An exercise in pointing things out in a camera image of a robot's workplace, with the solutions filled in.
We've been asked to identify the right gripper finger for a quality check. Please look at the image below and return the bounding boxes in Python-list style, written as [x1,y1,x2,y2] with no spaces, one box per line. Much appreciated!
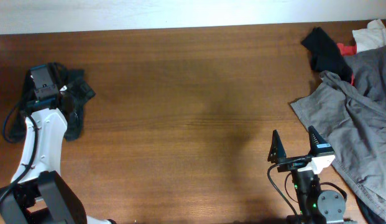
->
[308,126,326,156]
[267,129,287,164]

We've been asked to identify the black Nike t-shirt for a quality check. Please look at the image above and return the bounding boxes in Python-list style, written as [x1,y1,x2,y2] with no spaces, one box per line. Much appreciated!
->
[2,66,84,143]

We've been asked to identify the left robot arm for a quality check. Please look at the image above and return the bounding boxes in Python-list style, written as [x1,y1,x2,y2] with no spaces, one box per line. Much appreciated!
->
[0,77,102,223]

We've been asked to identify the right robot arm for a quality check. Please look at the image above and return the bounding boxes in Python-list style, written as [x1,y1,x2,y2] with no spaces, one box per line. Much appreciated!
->
[267,126,347,223]

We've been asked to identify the grey garment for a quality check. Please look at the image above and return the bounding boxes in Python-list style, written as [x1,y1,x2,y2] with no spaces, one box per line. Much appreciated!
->
[291,46,386,223]

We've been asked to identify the black garment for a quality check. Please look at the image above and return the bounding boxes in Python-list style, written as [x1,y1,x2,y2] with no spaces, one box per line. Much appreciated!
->
[301,27,353,83]

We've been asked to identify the red garment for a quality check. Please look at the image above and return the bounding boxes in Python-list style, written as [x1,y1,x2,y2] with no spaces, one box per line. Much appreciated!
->
[334,43,357,85]

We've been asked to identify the white garment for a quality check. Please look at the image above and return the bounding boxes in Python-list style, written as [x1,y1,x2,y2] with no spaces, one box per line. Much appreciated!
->
[352,19,386,53]

